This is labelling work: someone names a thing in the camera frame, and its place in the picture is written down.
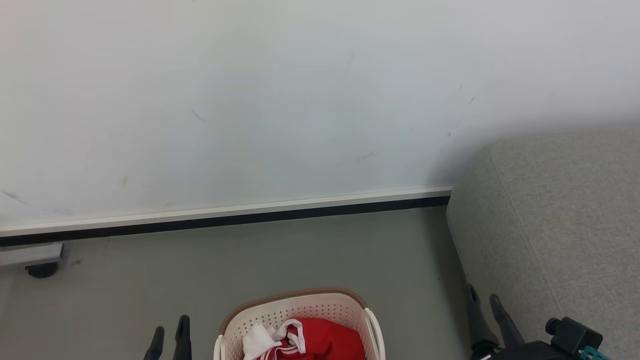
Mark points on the red and white garment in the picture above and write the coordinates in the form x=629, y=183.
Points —
x=330, y=342

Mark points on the light grey fabric sofa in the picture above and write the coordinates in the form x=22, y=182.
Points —
x=565, y=225

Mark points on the black caster wheel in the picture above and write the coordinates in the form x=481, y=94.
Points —
x=42, y=270

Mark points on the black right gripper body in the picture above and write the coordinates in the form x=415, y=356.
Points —
x=525, y=352

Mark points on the white perforated laundry basket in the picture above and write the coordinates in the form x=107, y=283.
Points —
x=300, y=305

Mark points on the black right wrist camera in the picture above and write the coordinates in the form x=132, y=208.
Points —
x=575, y=335

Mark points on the white and black baseboard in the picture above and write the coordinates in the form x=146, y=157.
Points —
x=225, y=215

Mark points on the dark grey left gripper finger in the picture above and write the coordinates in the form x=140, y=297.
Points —
x=183, y=340
x=155, y=347

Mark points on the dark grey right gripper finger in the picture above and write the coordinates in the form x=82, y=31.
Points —
x=479, y=322
x=505, y=325

